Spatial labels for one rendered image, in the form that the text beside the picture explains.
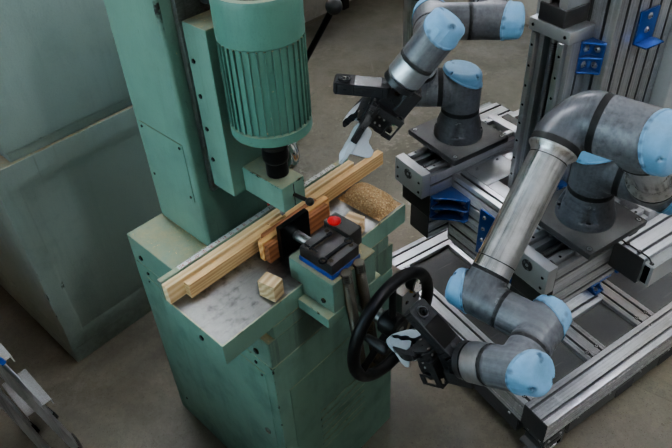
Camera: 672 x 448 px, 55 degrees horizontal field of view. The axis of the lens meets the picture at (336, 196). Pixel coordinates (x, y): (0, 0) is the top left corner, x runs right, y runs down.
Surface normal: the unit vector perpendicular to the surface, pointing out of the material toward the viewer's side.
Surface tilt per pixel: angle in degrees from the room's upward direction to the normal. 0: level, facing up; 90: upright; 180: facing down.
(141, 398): 0
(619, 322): 0
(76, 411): 0
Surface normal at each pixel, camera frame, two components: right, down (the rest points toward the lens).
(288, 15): 0.68, 0.43
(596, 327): -0.04, -0.78
